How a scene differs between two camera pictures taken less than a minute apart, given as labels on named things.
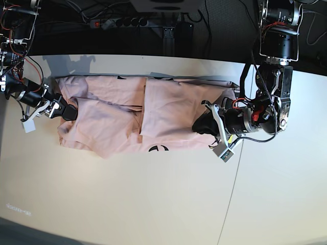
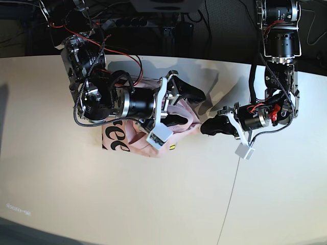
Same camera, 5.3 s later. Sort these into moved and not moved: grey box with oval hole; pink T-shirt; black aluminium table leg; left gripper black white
Moved: pink T-shirt; left gripper black white
Not moved: grey box with oval hole; black aluminium table leg
